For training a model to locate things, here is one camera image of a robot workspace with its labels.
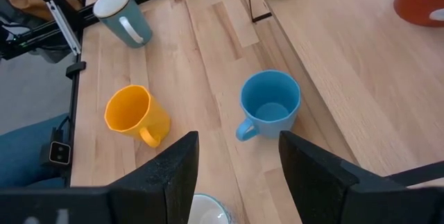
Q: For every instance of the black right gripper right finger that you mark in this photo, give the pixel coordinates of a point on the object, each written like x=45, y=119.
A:
x=329, y=196

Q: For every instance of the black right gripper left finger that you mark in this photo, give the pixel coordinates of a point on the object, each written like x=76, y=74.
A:
x=156, y=196

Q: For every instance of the white mug blue pattern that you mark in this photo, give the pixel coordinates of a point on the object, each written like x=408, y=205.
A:
x=208, y=210

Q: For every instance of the yellow faceted mug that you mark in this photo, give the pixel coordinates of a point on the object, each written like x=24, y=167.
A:
x=156, y=116

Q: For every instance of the light blue mug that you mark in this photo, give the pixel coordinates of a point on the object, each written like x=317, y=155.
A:
x=267, y=88

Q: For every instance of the wooden shelf board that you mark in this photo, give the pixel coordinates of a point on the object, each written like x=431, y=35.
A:
x=364, y=78

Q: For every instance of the black table edge clamp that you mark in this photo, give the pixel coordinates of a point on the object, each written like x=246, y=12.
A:
x=76, y=68

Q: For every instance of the small black table camera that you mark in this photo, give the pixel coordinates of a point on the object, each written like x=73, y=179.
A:
x=59, y=153

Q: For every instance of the aluminium rail bracket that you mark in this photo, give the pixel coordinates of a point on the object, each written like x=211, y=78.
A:
x=64, y=28

